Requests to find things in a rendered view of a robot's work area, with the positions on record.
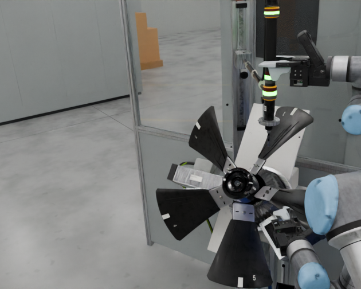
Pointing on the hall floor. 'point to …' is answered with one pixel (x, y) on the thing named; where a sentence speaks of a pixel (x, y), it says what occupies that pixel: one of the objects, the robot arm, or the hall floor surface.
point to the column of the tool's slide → (238, 74)
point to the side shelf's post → (285, 273)
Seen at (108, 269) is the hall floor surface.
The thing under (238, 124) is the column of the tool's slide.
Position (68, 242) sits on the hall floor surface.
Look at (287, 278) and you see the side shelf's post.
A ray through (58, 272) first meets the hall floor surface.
